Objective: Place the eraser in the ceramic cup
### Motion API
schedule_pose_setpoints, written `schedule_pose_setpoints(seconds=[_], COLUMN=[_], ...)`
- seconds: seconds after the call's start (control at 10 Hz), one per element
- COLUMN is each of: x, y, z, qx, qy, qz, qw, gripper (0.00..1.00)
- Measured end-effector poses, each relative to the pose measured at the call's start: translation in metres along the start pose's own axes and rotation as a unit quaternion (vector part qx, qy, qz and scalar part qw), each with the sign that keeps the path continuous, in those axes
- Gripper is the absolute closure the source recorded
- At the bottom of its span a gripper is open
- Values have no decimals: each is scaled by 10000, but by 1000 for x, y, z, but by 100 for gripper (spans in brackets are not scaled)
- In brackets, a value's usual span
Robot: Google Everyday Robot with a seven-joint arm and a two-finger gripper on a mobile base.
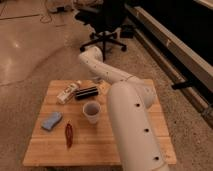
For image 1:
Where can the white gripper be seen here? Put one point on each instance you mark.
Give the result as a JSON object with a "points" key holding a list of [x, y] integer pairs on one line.
{"points": [[96, 79]]}

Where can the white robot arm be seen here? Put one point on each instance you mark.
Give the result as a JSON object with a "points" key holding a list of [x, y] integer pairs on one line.
{"points": [[128, 101]]}

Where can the white plastic bottle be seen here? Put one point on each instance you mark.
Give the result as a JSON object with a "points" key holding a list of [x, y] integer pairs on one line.
{"points": [[65, 95]]}

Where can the blue sponge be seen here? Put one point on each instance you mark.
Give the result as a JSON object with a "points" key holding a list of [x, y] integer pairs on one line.
{"points": [[49, 123]]}

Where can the wooden table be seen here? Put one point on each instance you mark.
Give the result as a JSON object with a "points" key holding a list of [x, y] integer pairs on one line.
{"points": [[93, 144]]}

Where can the black office chair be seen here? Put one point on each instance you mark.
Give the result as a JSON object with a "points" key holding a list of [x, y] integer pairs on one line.
{"points": [[104, 19]]}

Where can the red chili pepper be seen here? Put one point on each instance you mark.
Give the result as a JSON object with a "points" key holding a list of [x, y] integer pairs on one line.
{"points": [[69, 135]]}

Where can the long grey wall rail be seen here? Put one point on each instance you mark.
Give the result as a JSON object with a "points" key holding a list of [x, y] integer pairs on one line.
{"points": [[190, 73]]}

